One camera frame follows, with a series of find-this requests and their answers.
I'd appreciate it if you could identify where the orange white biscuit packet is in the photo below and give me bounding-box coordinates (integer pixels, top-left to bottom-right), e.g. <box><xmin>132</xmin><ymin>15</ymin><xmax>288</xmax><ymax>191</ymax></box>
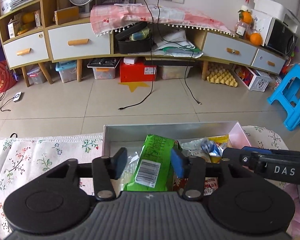
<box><xmin>204</xmin><ymin>178</ymin><xmax>218</xmax><ymax>196</ymax></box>

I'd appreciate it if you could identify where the yellow snack packet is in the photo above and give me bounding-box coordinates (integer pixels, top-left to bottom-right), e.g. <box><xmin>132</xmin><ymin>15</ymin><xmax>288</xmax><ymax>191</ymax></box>
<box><xmin>208</xmin><ymin>134</ymin><xmax>232</xmax><ymax>163</ymax></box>

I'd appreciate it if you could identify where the green biscuit package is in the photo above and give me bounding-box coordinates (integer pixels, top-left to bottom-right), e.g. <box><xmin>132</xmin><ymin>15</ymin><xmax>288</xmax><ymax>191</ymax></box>
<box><xmin>124</xmin><ymin>134</ymin><xmax>181</xmax><ymax>192</ymax></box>

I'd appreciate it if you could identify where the blue white small packet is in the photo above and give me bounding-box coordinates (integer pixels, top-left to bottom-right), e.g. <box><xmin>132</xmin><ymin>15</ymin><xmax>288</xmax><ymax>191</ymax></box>
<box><xmin>200</xmin><ymin>138</ymin><xmax>223</xmax><ymax>157</ymax></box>

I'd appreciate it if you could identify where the pink cardboard box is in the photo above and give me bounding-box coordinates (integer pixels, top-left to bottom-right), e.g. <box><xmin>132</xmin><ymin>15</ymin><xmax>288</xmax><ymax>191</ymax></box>
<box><xmin>101</xmin><ymin>121</ymin><xmax>253</xmax><ymax>196</ymax></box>

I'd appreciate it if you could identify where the blue plastic stool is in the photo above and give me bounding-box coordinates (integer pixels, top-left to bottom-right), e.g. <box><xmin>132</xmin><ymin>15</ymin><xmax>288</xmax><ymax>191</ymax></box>
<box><xmin>267</xmin><ymin>64</ymin><xmax>300</xmax><ymax>131</ymax></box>

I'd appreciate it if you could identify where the white patterned box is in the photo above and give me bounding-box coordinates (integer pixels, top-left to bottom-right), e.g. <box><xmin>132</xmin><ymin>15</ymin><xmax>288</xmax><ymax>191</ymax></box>
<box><xmin>232</xmin><ymin>64</ymin><xmax>272</xmax><ymax>92</ymax></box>

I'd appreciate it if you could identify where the yellow egg tray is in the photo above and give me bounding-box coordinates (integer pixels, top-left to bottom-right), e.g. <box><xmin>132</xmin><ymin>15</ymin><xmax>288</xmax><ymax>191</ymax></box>
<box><xmin>206</xmin><ymin>62</ymin><xmax>238</xmax><ymax>87</ymax></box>

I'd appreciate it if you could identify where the floral tablecloth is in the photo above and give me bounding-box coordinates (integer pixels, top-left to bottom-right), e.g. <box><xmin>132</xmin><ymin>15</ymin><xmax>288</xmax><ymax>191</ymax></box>
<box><xmin>0</xmin><ymin>124</ymin><xmax>300</xmax><ymax>239</ymax></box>

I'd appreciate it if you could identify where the clear plastic bin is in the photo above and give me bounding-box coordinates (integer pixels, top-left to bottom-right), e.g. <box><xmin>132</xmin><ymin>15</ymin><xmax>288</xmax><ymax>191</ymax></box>
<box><xmin>159</xmin><ymin>66</ymin><xmax>192</xmax><ymax>80</ymax></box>

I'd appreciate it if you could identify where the red shoe box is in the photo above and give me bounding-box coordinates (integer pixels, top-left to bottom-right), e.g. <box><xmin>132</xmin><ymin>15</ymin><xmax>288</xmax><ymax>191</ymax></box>
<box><xmin>120</xmin><ymin>61</ymin><xmax>157</xmax><ymax>82</ymax></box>

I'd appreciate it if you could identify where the blue lid plastic bin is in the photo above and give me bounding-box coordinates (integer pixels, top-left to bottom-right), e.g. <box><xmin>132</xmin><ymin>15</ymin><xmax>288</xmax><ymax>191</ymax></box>
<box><xmin>56</xmin><ymin>60</ymin><xmax>77</xmax><ymax>83</ymax></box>

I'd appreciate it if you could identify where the orange fruit lower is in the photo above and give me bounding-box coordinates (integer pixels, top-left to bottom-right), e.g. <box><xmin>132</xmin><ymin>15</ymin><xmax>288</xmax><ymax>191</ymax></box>
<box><xmin>249</xmin><ymin>33</ymin><xmax>263</xmax><ymax>46</ymax></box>

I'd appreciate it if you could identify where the orange fruit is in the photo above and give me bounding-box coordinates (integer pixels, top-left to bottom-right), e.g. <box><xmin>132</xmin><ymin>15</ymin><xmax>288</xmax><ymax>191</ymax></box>
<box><xmin>238</xmin><ymin>9</ymin><xmax>253</xmax><ymax>24</ymax></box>
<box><xmin>249</xmin><ymin>33</ymin><xmax>263</xmax><ymax>46</ymax></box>

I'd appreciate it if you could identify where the black storage case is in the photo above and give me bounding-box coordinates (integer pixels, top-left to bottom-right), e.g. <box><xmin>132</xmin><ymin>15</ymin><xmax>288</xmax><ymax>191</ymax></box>
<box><xmin>114</xmin><ymin>22</ymin><xmax>152</xmax><ymax>54</ymax></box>

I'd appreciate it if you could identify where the black microwave oven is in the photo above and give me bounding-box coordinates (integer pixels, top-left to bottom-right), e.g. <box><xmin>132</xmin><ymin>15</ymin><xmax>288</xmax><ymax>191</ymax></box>
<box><xmin>264</xmin><ymin>18</ymin><xmax>298</xmax><ymax>57</ymax></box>

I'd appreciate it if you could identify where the orange fruit upper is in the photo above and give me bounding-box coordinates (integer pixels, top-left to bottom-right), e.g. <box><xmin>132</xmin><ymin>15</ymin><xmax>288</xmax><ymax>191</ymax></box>
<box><xmin>238</xmin><ymin>9</ymin><xmax>253</xmax><ymax>24</ymax></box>

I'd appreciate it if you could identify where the red round lantern bag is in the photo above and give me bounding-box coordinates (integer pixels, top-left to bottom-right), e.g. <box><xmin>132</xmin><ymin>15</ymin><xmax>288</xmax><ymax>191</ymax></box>
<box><xmin>0</xmin><ymin>60</ymin><xmax>17</xmax><ymax>92</ymax></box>

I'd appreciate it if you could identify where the pink cherry cloth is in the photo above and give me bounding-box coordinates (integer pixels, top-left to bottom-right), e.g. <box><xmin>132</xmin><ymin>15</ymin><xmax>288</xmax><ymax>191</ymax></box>
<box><xmin>90</xmin><ymin>4</ymin><xmax>234</xmax><ymax>37</ymax></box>

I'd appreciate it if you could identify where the wooden tv cabinet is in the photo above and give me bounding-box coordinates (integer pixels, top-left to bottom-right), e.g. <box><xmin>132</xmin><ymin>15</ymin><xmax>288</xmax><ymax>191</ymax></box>
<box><xmin>0</xmin><ymin>0</ymin><xmax>288</xmax><ymax>87</ymax></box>

